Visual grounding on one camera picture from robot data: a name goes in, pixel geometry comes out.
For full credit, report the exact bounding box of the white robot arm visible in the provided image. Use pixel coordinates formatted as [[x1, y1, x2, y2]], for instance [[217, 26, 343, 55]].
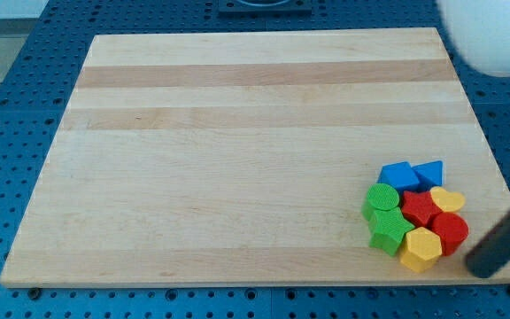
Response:
[[437, 0, 510, 77]]

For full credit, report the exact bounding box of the green star block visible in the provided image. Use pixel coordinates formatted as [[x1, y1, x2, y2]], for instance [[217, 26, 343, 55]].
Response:
[[368, 207, 415, 256]]

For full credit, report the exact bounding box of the red star block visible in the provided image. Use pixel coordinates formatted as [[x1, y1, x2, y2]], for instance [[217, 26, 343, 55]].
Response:
[[400, 191, 442, 227]]

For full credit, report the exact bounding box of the light wooden board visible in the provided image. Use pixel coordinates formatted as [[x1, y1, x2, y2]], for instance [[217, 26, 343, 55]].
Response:
[[0, 28, 510, 288]]

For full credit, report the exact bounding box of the green cylinder block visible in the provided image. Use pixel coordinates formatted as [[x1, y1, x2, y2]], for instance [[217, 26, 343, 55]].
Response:
[[361, 183, 400, 221]]

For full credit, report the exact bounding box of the blue cube block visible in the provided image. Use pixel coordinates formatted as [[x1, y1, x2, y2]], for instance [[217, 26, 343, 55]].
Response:
[[377, 161, 420, 194]]

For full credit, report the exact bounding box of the blue triangle block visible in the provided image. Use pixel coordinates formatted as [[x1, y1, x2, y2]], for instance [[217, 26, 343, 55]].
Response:
[[413, 160, 444, 192]]

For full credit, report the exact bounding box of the yellow hexagon block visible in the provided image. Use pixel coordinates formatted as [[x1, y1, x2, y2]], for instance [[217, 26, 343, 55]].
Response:
[[398, 227, 443, 273]]

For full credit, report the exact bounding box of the yellow heart block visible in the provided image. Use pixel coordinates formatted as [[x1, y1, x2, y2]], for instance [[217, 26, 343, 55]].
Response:
[[429, 186, 466, 213]]

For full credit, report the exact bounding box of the red cylinder block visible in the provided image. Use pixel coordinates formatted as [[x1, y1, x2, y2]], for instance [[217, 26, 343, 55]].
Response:
[[430, 213, 469, 256]]

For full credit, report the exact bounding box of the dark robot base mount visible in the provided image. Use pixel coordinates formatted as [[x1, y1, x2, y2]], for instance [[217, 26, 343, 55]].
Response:
[[217, 0, 313, 15]]

